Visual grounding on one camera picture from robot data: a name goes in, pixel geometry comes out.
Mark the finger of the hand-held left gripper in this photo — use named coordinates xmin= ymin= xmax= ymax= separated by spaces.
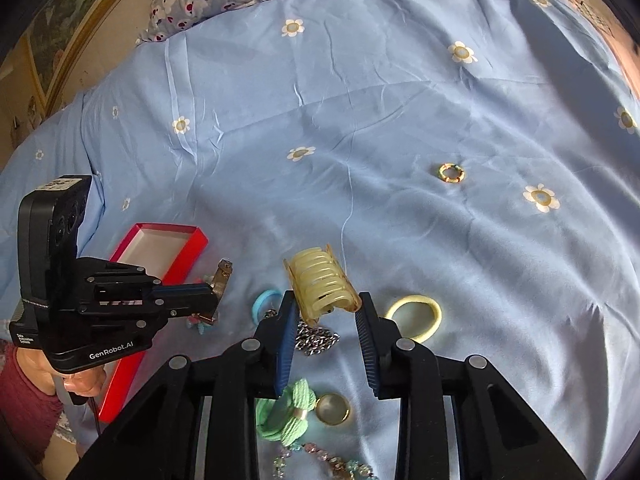
xmin=150 ymin=282 xmax=215 ymax=298
xmin=160 ymin=292 xmax=222 ymax=323

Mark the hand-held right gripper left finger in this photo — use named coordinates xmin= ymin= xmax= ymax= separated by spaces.
xmin=65 ymin=290 xmax=301 ymax=480

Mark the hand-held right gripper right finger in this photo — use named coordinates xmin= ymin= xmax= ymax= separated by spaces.
xmin=352 ymin=292 xmax=593 ymax=480

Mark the gold watch band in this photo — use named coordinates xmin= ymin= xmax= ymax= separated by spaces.
xmin=192 ymin=258 xmax=236 ymax=326

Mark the blue hair tie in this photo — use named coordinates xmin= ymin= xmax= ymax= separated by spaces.
xmin=251 ymin=288 xmax=283 ymax=323

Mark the red cardboard box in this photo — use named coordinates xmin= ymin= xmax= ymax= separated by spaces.
xmin=97 ymin=222 xmax=208 ymax=423

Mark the yellow hair claw clip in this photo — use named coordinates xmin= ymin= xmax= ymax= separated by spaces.
xmin=283 ymin=245 xmax=362 ymax=325

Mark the green fabric hair tie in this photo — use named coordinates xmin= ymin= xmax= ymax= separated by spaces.
xmin=255 ymin=379 xmax=318 ymax=446

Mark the person's left forearm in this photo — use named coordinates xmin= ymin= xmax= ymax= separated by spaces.
xmin=0 ymin=342 xmax=67 ymax=463

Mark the person's left hand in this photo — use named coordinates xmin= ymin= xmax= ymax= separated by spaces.
xmin=15 ymin=347 xmax=108 ymax=400

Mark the floral cloth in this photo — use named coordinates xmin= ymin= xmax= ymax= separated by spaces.
xmin=49 ymin=407 xmax=82 ymax=447

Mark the blue floral bedsheet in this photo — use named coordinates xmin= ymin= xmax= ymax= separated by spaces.
xmin=0 ymin=0 xmax=640 ymax=480

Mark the gold framed picture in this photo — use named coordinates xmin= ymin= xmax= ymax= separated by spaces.
xmin=20 ymin=0 xmax=166 ymax=116

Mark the colourful beaded hair tie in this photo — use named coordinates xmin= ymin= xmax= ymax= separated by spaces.
xmin=186 ymin=272 xmax=217 ymax=337

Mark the silver chain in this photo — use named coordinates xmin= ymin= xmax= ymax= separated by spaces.
xmin=265 ymin=307 xmax=341 ymax=357

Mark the gold round ring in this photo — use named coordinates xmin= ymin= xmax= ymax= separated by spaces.
xmin=315 ymin=392 xmax=352 ymax=427

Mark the yellow hair tie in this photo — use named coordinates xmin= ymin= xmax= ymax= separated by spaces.
xmin=384 ymin=294 xmax=443 ymax=343

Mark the pastel beaded bracelet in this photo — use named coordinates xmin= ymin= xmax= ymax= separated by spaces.
xmin=272 ymin=442 xmax=378 ymax=480

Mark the black cable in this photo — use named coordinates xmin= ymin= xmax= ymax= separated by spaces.
xmin=91 ymin=399 xmax=107 ymax=438

